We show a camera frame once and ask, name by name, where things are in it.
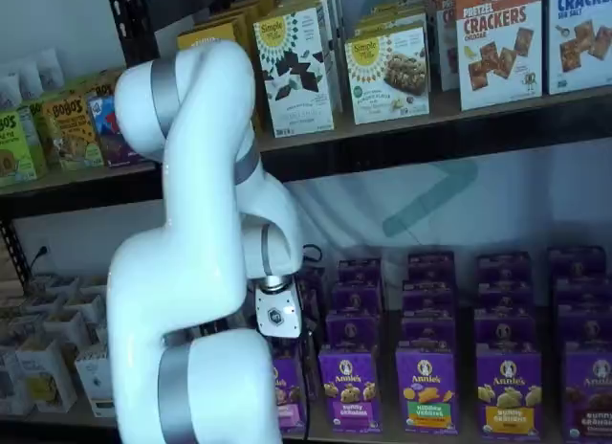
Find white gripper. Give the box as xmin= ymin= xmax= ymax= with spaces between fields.
xmin=254 ymin=279 xmax=317 ymax=362

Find purple Annie's box pink patch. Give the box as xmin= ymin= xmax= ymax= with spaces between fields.
xmin=271 ymin=355 xmax=307 ymax=433

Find purple Annie's snack box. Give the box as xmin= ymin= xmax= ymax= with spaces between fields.
xmin=400 ymin=309 xmax=455 ymax=344
xmin=547 ymin=246 xmax=607 ymax=280
xmin=338 ymin=257 xmax=383 ymax=285
xmin=331 ymin=279 xmax=383 ymax=315
xmin=472 ymin=308 xmax=539 ymax=347
xmin=325 ymin=309 xmax=383 ymax=353
xmin=407 ymin=251 xmax=455 ymax=283
xmin=557 ymin=305 xmax=612 ymax=344
xmin=402 ymin=278 xmax=455 ymax=315
xmin=552 ymin=276 xmax=612 ymax=311
xmin=474 ymin=279 xmax=535 ymax=314
xmin=476 ymin=252 xmax=531 ymax=285

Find purple Annie's box orange crackers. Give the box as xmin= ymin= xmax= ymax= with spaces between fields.
xmin=395 ymin=341 xmax=459 ymax=435

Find purple Annie's box yellow patch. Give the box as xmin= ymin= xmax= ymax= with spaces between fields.
xmin=476 ymin=343 xmax=544 ymax=440

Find white Organic Pantry box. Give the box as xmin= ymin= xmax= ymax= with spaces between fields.
xmin=15 ymin=337 xmax=78 ymax=413
xmin=74 ymin=350 xmax=116 ymax=419
xmin=33 ymin=274 xmax=80 ymax=297
xmin=0 ymin=314 xmax=47 ymax=354
xmin=42 ymin=309 xmax=105 ymax=352
xmin=0 ymin=350 xmax=21 ymax=416
xmin=21 ymin=294 xmax=66 ymax=321
xmin=78 ymin=275 xmax=110 ymax=297
xmin=64 ymin=293 xmax=107 ymax=321

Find black metal shelf rack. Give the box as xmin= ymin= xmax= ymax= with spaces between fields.
xmin=0 ymin=161 xmax=166 ymax=444
xmin=104 ymin=0 xmax=612 ymax=444

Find white Simple Mills thins box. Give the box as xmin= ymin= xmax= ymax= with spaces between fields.
xmin=305 ymin=0 xmax=344 ymax=114
xmin=252 ymin=7 xmax=336 ymax=138

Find Simple Mills baked bars box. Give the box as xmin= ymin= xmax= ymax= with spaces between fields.
xmin=344 ymin=26 xmax=431 ymax=126
xmin=352 ymin=11 xmax=429 ymax=36

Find blue Z Bar box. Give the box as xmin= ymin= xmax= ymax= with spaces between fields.
xmin=88 ymin=95 xmax=157 ymax=168

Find purple Annie's box brown patch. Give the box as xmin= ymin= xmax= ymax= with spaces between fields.
xmin=562 ymin=341 xmax=612 ymax=444

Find yellow Bobo's bar box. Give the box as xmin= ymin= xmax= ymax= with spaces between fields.
xmin=84 ymin=81 xmax=120 ymax=100
xmin=42 ymin=95 xmax=105 ymax=171

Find orange box with woman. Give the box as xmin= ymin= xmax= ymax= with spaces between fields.
xmin=176 ymin=21 xmax=253 ymax=53

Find pretzel crackers cheddar box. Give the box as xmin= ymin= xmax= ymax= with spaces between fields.
xmin=453 ymin=0 xmax=544 ymax=112
xmin=432 ymin=0 xmax=461 ymax=92

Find green Bobo's bar box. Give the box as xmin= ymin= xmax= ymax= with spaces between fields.
xmin=0 ymin=109 xmax=38 ymax=188
xmin=21 ymin=99 xmax=49 ymax=176

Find blue sea salt crackers box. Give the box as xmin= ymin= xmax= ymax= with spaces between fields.
xmin=544 ymin=0 xmax=612 ymax=96

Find white backdrop cloth teal stripe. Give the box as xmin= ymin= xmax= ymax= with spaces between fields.
xmin=281 ymin=137 xmax=612 ymax=282

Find white stand-up pouch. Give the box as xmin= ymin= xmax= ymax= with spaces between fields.
xmin=36 ymin=49 xmax=63 ymax=89
xmin=0 ymin=73 xmax=23 ymax=108
xmin=18 ymin=60 xmax=44 ymax=100

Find thin black cable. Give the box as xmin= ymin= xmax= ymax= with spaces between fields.
xmin=300 ymin=245 xmax=327 ymax=330

